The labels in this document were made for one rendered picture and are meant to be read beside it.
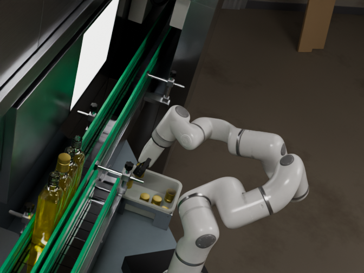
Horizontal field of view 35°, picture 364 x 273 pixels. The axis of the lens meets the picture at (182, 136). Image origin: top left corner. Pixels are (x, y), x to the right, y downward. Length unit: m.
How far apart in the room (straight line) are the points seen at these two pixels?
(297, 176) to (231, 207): 0.20
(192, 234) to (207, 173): 1.96
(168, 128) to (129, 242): 0.42
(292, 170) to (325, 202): 2.14
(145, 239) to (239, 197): 0.51
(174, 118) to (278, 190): 0.42
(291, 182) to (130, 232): 0.67
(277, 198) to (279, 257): 1.66
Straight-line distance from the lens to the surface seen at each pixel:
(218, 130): 1.89
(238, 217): 1.62
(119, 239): 2.01
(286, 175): 1.62
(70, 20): 1.78
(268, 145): 1.72
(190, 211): 1.65
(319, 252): 3.42
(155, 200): 2.08
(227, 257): 3.13
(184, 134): 1.82
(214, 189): 1.68
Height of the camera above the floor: 2.23
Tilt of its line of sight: 36 degrees down
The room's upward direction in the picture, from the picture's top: 18 degrees clockwise
